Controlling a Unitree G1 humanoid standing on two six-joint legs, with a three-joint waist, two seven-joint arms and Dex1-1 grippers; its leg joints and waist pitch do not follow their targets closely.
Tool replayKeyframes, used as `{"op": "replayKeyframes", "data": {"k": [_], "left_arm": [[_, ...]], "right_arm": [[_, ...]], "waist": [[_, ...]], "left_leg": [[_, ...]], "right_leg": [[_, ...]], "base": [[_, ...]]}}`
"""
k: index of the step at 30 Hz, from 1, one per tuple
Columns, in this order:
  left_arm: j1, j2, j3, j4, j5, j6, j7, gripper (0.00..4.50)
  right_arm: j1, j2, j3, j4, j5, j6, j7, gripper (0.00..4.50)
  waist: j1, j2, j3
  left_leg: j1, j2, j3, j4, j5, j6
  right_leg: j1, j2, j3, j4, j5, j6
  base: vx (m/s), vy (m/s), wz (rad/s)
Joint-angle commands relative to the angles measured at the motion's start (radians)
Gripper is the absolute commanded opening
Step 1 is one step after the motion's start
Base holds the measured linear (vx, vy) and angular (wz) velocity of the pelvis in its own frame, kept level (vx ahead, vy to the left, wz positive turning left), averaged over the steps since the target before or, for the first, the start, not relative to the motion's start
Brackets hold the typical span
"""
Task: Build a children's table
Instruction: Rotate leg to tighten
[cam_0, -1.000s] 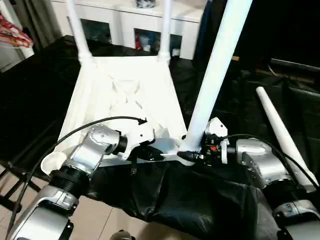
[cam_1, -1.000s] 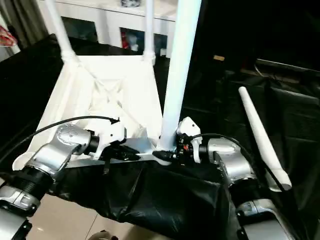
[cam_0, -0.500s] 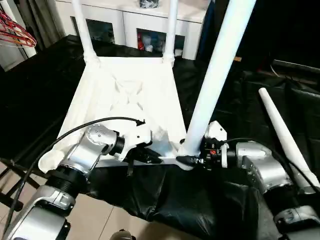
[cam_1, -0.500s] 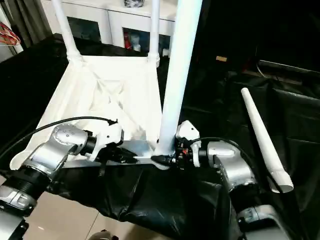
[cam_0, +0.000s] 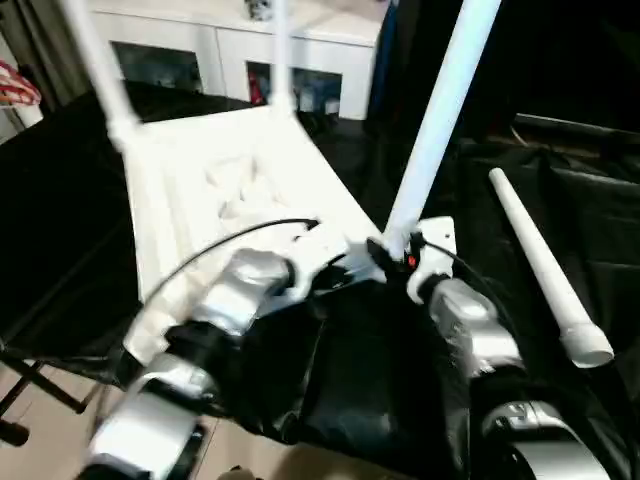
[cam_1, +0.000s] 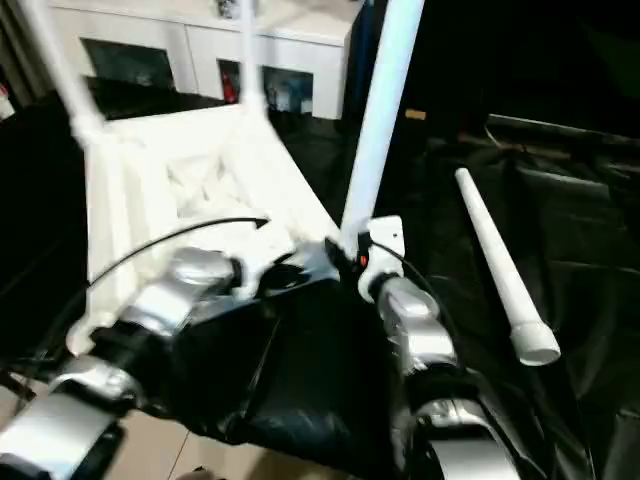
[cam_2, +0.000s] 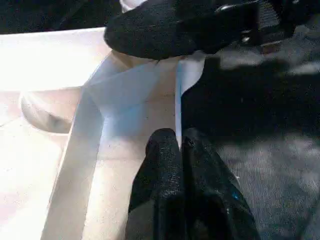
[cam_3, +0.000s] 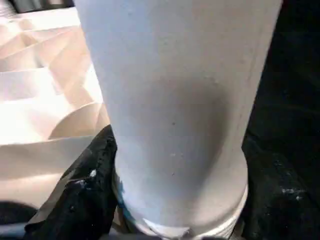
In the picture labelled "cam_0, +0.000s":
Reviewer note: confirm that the white plastic table leg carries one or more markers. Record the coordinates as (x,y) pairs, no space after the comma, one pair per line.
(440,110)
(281,60)
(530,240)
(105,75)

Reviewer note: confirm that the white plastic table top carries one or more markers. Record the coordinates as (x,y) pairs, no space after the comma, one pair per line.
(200,165)

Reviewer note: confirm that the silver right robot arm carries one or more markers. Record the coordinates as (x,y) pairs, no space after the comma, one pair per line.
(475,325)

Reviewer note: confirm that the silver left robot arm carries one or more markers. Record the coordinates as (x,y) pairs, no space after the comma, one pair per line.
(235,300)

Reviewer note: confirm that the black glossy mat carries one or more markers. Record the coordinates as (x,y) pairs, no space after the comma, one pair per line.
(375,360)

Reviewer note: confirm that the dark blue hanging cloth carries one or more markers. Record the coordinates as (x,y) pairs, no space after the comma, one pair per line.
(382,60)

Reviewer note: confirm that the dark robot foot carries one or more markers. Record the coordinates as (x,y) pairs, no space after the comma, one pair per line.
(237,474)

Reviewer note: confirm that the white cabinet with glass doors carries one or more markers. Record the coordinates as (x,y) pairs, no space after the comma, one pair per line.
(225,40)

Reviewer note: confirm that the black rubber stand foot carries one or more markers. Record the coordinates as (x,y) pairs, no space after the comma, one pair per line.
(10,432)

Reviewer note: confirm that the grey curtain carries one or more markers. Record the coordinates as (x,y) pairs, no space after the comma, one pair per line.
(55,50)

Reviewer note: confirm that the red patterned cloth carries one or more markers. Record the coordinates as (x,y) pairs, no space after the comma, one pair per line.
(15,82)

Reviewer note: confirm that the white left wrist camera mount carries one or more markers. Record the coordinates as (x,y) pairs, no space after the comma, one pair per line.
(320,250)

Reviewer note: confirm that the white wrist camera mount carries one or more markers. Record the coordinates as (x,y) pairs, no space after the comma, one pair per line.
(440,230)
(320,250)

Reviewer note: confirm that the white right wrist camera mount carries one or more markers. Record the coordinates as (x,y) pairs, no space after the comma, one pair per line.
(440,230)

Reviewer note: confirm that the black folding stand frame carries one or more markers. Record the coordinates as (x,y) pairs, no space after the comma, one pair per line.
(50,390)

